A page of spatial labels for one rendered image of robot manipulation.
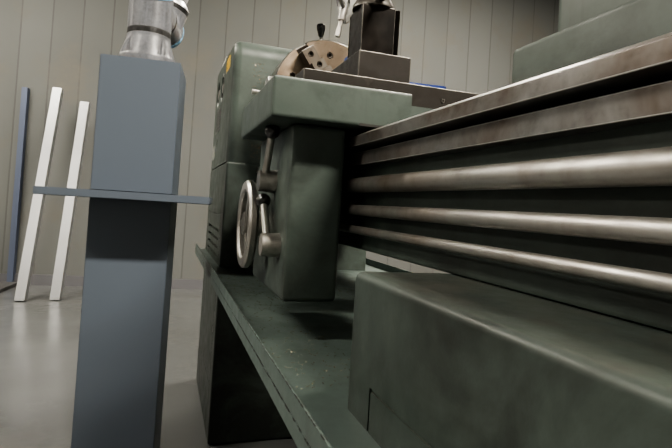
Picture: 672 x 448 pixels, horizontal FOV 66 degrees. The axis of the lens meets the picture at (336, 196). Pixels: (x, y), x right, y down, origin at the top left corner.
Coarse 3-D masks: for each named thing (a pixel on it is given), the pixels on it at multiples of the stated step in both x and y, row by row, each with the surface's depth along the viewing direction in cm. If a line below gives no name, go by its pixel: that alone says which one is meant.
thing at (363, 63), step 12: (348, 60) 94; (360, 60) 89; (372, 60) 90; (384, 60) 91; (396, 60) 91; (408, 60) 92; (336, 72) 101; (348, 72) 94; (360, 72) 89; (372, 72) 90; (384, 72) 91; (396, 72) 91; (408, 72) 92
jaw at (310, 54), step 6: (300, 48) 150; (306, 48) 146; (312, 48) 147; (300, 54) 148; (306, 54) 146; (312, 54) 147; (306, 60) 147; (312, 60) 147; (318, 60) 145; (324, 60) 146; (306, 66) 149; (312, 66) 145; (318, 66) 145; (324, 66) 146; (330, 66) 144
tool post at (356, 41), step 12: (360, 12) 95; (372, 12) 94; (384, 12) 95; (396, 12) 96; (360, 24) 95; (372, 24) 94; (384, 24) 95; (396, 24) 96; (360, 36) 94; (372, 36) 94; (384, 36) 95; (396, 36) 96; (348, 48) 101; (360, 48) 94; (372, 48) 94; (384, 48) 95; (396, 48) 96
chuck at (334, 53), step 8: (320, 40) 151; (328, 40) 152; (296, 48) 152; (320, 48) 151; (328, 48) 152; (336, 48) 153; (344, 48) 154; (288, 56) 148; (296, 56) 149; (320, 56) 151; (328, 56) 152; (336, 56) 153; (344, 56) 154; (280, 64) 148; (288, 64) 148; (296, 64) 149; (328, 64) 152; (336, 64) 153; (280, 72) 148; (288, 72) 148; (296, 72) 149
